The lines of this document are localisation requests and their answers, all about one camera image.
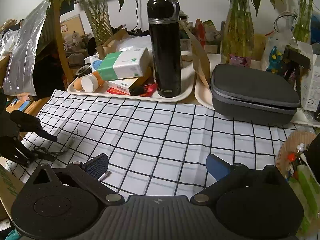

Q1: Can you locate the cardboard box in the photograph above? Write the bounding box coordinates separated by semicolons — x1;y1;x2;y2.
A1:
0;165;24;221

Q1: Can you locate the checkered white tablecloth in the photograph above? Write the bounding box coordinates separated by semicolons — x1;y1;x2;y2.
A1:
22;90;297;197

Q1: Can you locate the white cap orange bottle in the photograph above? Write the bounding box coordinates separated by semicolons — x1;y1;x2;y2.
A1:
73;71;105;93

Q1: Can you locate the pink woven basket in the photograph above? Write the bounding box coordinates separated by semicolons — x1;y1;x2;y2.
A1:
276;130;319;183

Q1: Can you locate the silver plastic sheet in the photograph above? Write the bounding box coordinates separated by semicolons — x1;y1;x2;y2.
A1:
2;0;50;95

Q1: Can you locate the black tape roll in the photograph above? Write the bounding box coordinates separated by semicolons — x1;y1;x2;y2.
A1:
75;65;92;78

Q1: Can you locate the grey zippered hard case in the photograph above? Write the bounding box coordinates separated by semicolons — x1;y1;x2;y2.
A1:
210;64;300;126

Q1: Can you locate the red white flat box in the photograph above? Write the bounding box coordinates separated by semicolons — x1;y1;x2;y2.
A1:
107;76;148;95

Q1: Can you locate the cream plastic tray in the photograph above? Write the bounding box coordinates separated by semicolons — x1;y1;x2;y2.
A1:
67;62;195;103

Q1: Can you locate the brown paper bag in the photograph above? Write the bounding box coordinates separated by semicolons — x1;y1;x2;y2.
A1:
179;21;210;88

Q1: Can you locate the green white tissue pack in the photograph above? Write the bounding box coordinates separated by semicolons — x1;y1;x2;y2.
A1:
98;47;150;81

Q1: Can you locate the white product box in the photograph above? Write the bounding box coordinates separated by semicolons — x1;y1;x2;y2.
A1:
297;41;319;112

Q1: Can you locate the glass vase bamboo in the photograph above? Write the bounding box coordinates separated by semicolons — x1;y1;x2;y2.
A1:
292;0;313;43
220;0;281;67

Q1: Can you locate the black small tripod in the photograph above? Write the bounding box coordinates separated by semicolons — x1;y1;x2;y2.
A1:
281;45;310;98

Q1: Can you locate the glass vase with bamboo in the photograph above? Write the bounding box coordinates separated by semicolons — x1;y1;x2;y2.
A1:
44;0;141;47

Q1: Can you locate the black thermos bottle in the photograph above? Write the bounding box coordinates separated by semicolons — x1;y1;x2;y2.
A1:
147;0;181;98

